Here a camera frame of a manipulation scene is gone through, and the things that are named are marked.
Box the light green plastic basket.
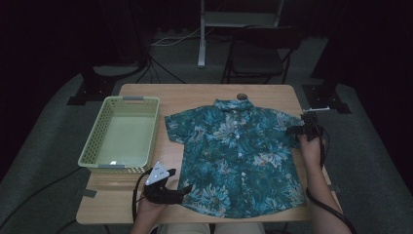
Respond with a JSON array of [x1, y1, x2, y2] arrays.
[[77, 95, 161, 175]]

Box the person's right hand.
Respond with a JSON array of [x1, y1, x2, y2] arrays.
[[298, 134, 323, 171]]

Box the black folding chair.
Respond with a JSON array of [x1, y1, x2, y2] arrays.
[[221, 25, 305, 86]]

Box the black stand base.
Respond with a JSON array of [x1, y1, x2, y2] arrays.
[[66, 63, 148, 106], [301, 32, 353, 115]]

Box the person's left hand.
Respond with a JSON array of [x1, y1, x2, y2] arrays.
[[137, 194, 169, 223]]

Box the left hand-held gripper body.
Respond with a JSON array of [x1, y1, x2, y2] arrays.
[[142, 161, 185, 206]]

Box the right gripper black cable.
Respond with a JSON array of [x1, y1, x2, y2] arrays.
[[304, 124, 358, 234]]

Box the long black floor cable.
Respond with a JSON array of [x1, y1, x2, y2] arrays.
[[0, 167, 83, 232]]

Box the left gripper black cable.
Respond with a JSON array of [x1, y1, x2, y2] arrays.
[[131, 168, 154, 224]]

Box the teal floral shirt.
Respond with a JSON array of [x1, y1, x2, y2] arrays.
[[164, 97, 307, 219]]

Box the white floor cable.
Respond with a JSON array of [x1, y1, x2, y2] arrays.
[[150, 26, 216, 48]]

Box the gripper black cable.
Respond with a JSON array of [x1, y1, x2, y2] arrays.
[[304, 124, 358, 234], [131, 168, 154, 224]]

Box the white metal stand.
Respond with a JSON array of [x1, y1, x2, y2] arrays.
[[197, 0, 285, 69]]

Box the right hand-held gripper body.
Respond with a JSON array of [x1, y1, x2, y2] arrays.
[[299, 105, 331, 142]]

